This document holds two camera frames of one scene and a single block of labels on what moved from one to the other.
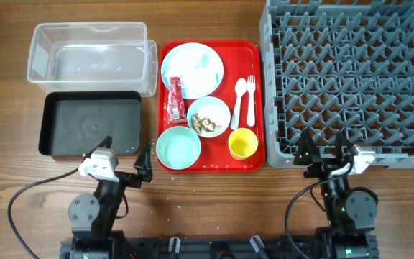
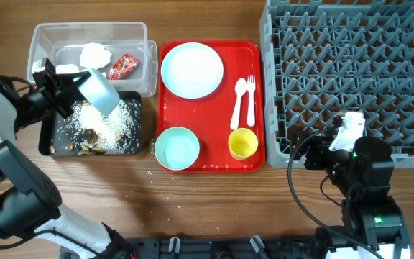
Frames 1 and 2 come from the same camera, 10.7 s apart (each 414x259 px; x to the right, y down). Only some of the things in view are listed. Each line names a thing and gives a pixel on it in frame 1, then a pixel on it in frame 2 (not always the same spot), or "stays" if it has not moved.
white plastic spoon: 240,87 stays
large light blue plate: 200,67 stays
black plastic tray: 72,124 stays
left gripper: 141,165 → 65,83
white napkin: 197,65 → 93,55
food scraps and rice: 204,126 → 88,131
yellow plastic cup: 242,143 stays
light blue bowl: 208,116 → 99,91
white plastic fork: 251,85 stays
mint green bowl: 178,147 stays
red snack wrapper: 175,106 → 122,66
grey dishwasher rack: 365,68 stays
